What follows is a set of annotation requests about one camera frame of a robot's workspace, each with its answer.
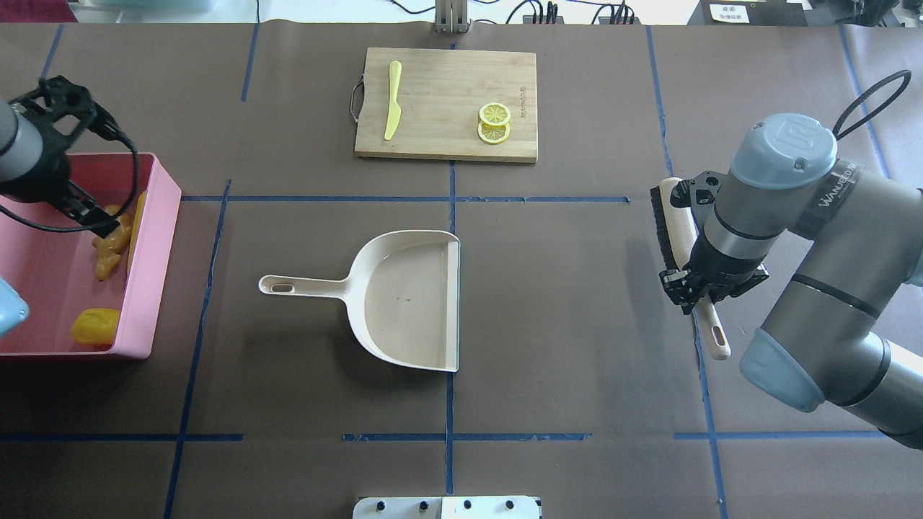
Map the black power strip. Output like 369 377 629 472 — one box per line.
524 1 642 26

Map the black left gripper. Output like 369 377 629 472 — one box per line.
1 76 120 237

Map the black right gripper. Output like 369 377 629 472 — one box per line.
659 171 770 314

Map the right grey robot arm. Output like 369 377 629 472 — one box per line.
650 114 922 450

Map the bamboo cutting board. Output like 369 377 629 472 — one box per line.
355 47 539 164

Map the beige plastic dustpan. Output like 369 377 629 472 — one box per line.
258 230 461 373

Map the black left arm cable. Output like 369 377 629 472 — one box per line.
0 108 140 234

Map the yellow-green plastic knife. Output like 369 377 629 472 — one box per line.
383 60 402 141

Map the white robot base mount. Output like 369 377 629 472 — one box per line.
352 495 543 518

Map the white paper label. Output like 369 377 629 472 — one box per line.
707 3 751 25

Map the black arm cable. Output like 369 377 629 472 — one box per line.
0 108 140 234
832 70 912 141

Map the yellow toy corn cob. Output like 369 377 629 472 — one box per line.
125 190 147 277

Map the pink plastic bin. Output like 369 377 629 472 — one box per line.
1 152 182 362

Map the toy ginger root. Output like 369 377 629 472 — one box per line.
90 211 134 282

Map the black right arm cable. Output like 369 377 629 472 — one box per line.
832 70 912 141

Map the metal camera post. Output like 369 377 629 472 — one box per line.
434 0 471 34

